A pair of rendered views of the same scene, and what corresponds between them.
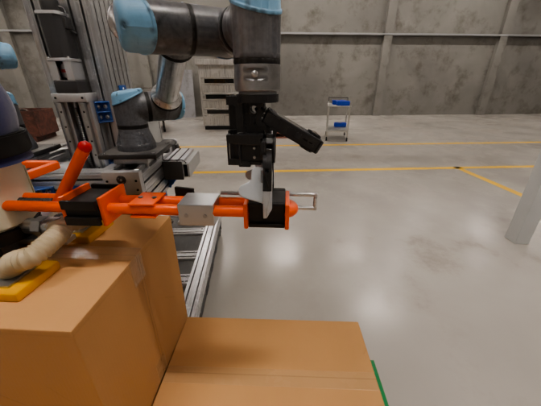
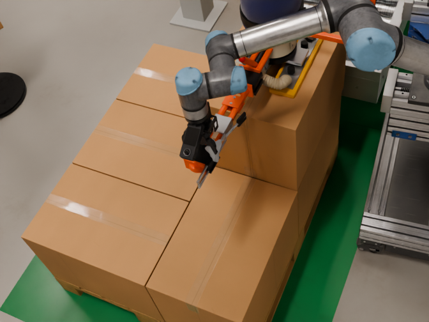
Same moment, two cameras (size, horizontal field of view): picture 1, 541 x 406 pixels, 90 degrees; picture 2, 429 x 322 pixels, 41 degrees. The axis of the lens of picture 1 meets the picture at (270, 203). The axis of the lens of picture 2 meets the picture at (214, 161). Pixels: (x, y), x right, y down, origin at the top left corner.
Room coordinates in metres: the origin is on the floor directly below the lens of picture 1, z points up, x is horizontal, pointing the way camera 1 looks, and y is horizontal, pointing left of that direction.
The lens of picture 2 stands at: (1.10, -0.90, 2.53)
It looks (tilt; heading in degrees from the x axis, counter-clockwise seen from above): 54 degrees down; 123
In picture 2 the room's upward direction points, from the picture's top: 13 degrees counter-clockwise
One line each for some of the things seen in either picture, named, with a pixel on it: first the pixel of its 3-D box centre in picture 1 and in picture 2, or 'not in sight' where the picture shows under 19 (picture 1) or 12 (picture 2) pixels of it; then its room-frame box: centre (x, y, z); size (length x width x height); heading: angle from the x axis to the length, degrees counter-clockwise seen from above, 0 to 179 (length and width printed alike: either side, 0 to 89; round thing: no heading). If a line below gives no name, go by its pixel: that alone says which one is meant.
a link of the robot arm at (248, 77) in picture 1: (257, 80); (193, 107); (0.48, 0.02, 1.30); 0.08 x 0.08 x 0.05
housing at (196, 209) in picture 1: (200, 208); (220, 127); (0.49, 0.14, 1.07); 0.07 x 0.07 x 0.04; 87
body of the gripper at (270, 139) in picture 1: (253, 130); (200, 122); (0.49, 0.03, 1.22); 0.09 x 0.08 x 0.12; 87
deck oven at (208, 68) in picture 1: (226, 95); not in sight; (8.32, 1.26, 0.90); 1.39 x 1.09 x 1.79; 93
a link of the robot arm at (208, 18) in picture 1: (220, 33); (225, 77); (0.57, 0.09, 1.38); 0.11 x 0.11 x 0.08; 31
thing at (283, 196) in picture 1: (267, 209); (200, 156); (0.48, 0.01, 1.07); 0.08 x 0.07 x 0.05; 87
